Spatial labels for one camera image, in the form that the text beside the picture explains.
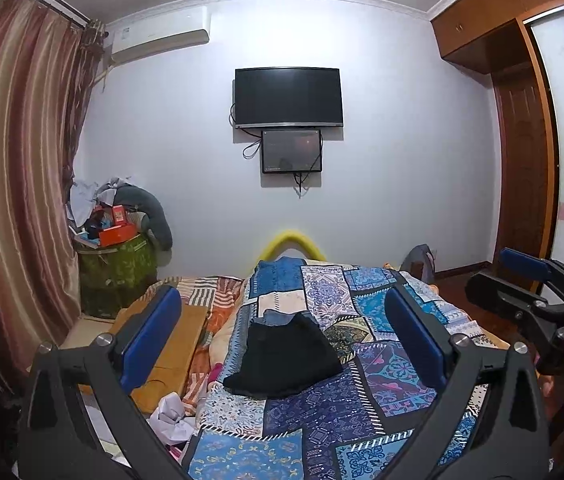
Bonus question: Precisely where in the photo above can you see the black pants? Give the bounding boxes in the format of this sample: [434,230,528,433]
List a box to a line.
[222,327,343,400]

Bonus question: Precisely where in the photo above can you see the green covered side table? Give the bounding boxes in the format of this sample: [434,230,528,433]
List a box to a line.
[78,234,158,320]

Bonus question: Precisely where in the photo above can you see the crumpled white paper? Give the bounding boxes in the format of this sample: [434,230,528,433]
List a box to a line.
[147,392,195,446]

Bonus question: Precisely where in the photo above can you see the striped orange cloth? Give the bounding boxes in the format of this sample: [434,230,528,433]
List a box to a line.
[144,275,245,416]

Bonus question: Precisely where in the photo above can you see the brown wooden door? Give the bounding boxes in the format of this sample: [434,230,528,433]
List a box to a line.
[491,18,559,258]

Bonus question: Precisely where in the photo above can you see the orange box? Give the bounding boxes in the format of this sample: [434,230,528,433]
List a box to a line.
[98,223,137,248]

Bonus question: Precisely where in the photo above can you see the blue patchwork bedsheet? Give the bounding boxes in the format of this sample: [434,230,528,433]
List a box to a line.
[183,257,488,479]

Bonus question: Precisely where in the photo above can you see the yellow headboard cushion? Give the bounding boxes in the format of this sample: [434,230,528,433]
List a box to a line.
[258,230,326,261]

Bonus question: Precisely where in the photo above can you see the wooden overhead cabinet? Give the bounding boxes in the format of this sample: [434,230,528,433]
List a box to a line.
[432,0,564,74]

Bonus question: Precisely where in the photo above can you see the striped red curtain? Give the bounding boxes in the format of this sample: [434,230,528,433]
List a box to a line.
[0,0,104,390]

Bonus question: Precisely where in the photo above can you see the white air conditioner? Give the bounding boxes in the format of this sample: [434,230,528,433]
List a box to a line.
[110,6,210,65]

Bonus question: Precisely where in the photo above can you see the small black wall monitor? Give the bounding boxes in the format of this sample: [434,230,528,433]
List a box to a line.
[260,129,323,174]

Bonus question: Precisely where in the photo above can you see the wall-mounted black television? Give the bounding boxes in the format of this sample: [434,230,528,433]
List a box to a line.
[233,67,344,128]

